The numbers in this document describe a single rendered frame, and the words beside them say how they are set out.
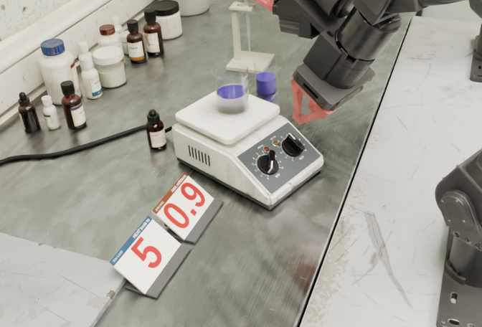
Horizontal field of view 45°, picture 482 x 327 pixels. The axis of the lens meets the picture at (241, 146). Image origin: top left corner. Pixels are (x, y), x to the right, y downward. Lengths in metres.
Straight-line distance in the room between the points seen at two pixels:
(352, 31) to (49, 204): 0.50
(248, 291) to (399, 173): 0.32
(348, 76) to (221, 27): 0.72
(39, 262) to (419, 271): 0.48
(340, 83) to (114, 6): 0.78
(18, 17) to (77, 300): 0.65
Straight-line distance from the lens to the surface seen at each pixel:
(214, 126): 0.85
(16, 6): 1.21
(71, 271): 0.77
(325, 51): 0.70
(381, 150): 0.95
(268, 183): 0.81
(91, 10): 1.32
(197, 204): 0.82
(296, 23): 0.74
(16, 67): 1.15
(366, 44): 0.68
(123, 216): 0.85
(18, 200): 0.93
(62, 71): 1.12
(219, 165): 0.84
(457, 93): 1.13
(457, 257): 0.73
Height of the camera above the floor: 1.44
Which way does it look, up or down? 34 degrees down
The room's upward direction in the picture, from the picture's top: 4 degrees counter-clockwise
